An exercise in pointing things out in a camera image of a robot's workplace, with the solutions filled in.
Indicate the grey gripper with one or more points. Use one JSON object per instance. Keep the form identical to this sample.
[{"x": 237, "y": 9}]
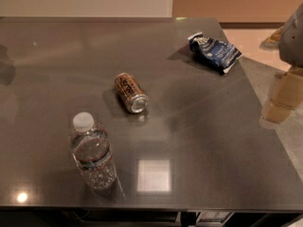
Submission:
[{"x": 294, "y": 42}]

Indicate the blue chip bag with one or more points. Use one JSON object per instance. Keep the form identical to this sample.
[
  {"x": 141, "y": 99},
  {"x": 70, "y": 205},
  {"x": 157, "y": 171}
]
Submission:
[{"x": 218, "y": 55}]

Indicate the clear plastic water bottle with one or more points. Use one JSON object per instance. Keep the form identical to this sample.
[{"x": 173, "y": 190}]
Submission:
[{"x": 91, "y": 148}]

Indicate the orange soda can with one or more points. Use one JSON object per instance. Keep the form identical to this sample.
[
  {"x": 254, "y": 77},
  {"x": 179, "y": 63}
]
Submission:
[{"x": 133, "y": 97}]

